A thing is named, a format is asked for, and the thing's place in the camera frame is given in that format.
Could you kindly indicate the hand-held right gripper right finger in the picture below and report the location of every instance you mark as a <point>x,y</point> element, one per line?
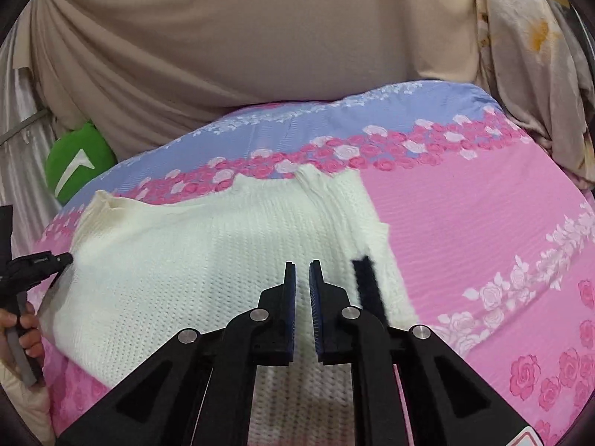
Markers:
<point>330,316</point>

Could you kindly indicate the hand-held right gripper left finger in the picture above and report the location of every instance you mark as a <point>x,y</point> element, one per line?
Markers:
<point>279,316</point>

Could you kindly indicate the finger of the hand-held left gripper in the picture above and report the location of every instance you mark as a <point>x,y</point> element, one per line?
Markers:
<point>42,265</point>

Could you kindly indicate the white red black knit sweater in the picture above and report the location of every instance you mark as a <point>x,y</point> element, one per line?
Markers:
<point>162,265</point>

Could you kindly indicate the person's left forearm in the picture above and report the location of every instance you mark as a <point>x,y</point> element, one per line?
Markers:
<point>23,404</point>

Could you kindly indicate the person's left hand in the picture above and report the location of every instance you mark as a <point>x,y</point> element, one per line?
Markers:
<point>30,334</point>

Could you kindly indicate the silver curtain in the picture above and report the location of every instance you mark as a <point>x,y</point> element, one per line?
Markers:
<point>23,186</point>

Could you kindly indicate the green plush cushion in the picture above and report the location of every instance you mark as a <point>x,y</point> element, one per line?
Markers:
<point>69,148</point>

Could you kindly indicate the grey curtain tie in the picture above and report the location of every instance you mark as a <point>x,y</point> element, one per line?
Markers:
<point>23,126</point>

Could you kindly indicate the pink floral bedsheet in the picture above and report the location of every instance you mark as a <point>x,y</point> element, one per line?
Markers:
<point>465,223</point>

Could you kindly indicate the beige draped cloth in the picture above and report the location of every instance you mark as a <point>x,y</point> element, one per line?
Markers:
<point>255,32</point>

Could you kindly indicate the cream floral blanket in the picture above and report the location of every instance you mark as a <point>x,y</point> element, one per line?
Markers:
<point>520,55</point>

